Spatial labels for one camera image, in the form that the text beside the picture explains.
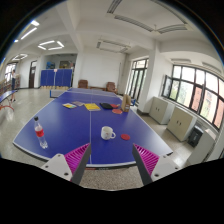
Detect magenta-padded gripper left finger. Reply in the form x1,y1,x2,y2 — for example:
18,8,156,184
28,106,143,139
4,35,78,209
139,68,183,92
40,142,92,186

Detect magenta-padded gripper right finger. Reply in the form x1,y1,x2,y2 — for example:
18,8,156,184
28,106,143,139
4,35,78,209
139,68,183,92
131,143,183,186

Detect clear red-labelled drink bottle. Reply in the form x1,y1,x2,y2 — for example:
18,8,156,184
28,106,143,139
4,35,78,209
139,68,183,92
33,115,49,150

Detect beige two-door cabinet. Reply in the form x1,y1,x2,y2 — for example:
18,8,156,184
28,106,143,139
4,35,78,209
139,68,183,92
148,96,175,125
166,105,198,142

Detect black bin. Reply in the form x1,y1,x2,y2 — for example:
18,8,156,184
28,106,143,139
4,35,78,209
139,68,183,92
187,125,204,148

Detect white mug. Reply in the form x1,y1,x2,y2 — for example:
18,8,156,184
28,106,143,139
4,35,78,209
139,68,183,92
100,125,117,141

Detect small yellow blue booklet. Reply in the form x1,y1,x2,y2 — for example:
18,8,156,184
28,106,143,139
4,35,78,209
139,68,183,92
62,102,78,110

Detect yellow book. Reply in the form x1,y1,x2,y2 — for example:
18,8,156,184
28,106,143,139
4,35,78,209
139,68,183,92
83,102,101,112

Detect brown paper bag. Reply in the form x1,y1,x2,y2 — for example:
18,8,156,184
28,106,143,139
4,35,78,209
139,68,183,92
120,94,132,113

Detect black paddle case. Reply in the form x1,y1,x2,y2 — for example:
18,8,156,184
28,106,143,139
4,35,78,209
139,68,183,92
99,102,114,110

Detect large dark-framed window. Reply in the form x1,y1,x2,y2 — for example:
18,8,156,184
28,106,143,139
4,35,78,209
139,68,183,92
161,64,224,130

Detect brown armchair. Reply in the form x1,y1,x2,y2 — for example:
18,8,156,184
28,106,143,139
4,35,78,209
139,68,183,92
77,79,89,90
105,81,118,94

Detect dark-framed glass door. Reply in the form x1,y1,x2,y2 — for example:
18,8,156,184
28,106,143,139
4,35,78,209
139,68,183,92
127,58,149,102

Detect blue partition boards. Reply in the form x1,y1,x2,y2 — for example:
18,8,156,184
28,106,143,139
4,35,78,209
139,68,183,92
40,68,74,88

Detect blue table tennis table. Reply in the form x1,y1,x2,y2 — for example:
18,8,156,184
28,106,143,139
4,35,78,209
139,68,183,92
0,89,18,113

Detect dark wooden door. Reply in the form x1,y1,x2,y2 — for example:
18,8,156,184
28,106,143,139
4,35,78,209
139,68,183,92
28,60,38,89

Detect person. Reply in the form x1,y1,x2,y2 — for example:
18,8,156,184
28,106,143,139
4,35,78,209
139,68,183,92
10,69,18,103

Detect ceiling lights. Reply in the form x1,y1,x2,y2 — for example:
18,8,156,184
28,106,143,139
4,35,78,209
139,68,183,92
13,19,66,61

